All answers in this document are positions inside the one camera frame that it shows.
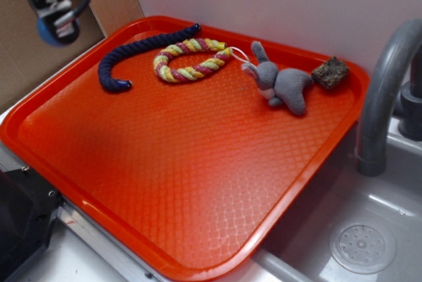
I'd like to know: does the blue textured ball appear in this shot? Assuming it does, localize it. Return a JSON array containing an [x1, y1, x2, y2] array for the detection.
[[36, 18, 80, 47]]

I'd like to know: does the navy blue rope toy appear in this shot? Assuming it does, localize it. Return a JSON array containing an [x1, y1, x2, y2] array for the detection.
[[98, 24, 202, 93]]

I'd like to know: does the grey faucet spout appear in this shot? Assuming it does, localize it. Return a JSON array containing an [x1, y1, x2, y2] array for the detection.
[[355, 18, 421, 176]]

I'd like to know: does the yellow pink rope toy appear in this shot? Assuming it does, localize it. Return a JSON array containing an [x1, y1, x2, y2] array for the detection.
[[153, 38, 231, 83]]

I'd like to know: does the grey sink basin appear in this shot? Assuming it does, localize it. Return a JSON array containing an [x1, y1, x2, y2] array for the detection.
[[253, 123, 422, 282]]

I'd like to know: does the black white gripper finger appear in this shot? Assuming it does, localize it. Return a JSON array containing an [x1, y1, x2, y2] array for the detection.
[[38, 3, 78, 27]]

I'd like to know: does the round sink drain strainer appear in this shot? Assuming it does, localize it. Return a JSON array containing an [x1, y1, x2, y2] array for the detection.
[[329, 217, 396, 275]]

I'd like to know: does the brown rough sponge block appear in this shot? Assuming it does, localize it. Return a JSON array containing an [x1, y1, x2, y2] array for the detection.
[[311, 56, 349, 90]]

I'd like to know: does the dark grey faucet handle base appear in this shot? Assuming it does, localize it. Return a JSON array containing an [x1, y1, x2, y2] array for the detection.
[[398, 44, 421, 141]]

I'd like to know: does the brown cardboard panel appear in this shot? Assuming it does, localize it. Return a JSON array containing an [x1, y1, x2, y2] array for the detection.
[[1, 0, 144, 111]]

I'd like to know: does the black box at left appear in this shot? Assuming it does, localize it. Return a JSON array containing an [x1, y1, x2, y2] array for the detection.
[[1, 168, 61, 281]]

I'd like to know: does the grey plush bunny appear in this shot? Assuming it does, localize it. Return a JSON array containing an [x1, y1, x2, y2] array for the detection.
[[241, 41, 313, 115]]

